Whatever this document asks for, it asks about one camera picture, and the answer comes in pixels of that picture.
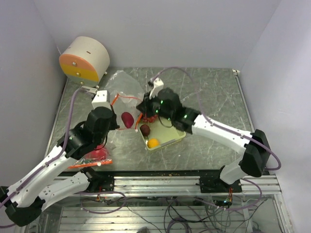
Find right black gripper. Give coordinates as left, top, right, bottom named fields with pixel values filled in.
left=137, top=90, right=174, bottom=121

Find dark brown passion fruit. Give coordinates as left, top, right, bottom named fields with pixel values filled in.
left=139, top=124, right=151, bottom=136

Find aluminium frame rail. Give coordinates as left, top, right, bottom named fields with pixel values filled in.
left=29, top=169, right=292, bottom=233

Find round cream drawer cabinet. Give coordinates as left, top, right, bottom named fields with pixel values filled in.
left=59, top=36, right=110, bottom=87

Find purple sweet potato toy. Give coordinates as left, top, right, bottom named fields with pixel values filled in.
left=121, top=112, right=134, bottom=129

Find purple grape bunch toy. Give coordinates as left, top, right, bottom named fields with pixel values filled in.
left=142, top=115, right=157, bottom=123

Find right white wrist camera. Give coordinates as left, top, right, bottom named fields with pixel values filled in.
left=148, top=78, right=164, bottom=99

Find clear orange zip bag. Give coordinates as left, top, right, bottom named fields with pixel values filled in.
left=68, top=146, right=113, bottom=169

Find small white grey block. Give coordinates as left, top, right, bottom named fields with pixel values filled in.
left=81, top=85, right=98, bottom=94

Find loose cables under table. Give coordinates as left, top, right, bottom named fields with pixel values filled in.
left=80, top=179, right=270, bottom=233

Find pink dragon fruit toy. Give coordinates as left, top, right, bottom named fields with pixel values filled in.
left=86, top=148, right=109, bottom=160

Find orange fruit toy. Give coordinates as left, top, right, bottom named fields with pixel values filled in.
left=147, top=138, right=160, bottom=149

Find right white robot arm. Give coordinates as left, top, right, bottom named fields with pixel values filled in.
left=136, top=88, right=271, bottom=192

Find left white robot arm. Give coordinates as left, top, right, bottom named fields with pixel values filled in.
left=0, top=107, right=119, bottom=227

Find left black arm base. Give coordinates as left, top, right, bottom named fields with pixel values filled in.
left=80, top=167, right=114, bottom=193

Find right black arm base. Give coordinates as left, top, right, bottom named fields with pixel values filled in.
left=196, top=169, right=242, bottom=193

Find pale green plastic basket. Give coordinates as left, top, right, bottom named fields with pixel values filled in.
left=137, top=118, right=186, bottom=151

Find white corner clip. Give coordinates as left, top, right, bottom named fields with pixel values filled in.
left=232, top=69, right=240, bottom=75

